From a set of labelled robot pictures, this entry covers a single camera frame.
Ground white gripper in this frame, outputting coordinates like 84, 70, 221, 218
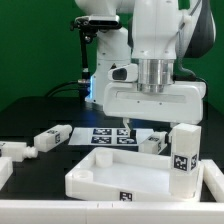
103, 81, 206, 143

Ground white desk tabletop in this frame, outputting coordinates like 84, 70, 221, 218
65, 147, 204, 202

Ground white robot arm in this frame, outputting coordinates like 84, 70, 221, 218
75, 0, 216, 124

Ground white fiducial marker sheet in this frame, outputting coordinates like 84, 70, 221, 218
69, 127, 153, 146

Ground white right border block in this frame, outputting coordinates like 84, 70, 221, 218
202, 160, 224, 203

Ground white border block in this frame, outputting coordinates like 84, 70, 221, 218
202, 160, 224, 203
0, 157, 13, 190

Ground white left border block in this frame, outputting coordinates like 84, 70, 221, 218
0, 157, 13, 190

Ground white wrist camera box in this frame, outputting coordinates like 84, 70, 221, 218
108, 63, 138, 82

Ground grey arm cable hose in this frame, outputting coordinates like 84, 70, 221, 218
173, 19, 208, 98

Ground black cables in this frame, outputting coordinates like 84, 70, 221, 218
44, 80, 87, 99

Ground black camera on stand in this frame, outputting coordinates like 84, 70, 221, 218
70, 16, 121, 98

